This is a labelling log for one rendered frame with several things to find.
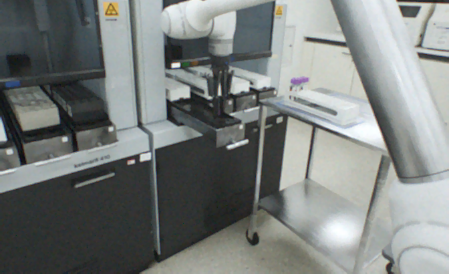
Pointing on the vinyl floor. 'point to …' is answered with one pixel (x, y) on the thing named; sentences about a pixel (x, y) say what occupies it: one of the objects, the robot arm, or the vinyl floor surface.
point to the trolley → (318, 232)
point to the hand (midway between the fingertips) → (218, 104)
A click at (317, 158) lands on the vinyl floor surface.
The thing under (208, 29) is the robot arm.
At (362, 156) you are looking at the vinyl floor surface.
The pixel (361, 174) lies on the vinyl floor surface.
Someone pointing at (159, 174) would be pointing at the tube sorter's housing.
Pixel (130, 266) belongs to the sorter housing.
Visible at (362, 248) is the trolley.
